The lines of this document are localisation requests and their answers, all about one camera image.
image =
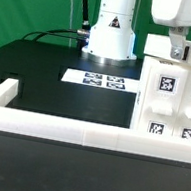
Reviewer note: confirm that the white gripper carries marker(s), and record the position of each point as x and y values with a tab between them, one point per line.
177	15

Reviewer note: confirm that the white cabinet body box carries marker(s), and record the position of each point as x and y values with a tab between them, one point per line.
163	101

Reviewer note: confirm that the small white tagged box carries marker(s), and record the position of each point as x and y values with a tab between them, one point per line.
161	47

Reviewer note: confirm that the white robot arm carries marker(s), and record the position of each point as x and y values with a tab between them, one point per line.
111	39

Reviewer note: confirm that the white marker sheet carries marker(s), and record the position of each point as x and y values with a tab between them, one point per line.
100	80

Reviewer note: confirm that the white U-shaped frame wall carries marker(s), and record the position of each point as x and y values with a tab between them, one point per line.
87	134

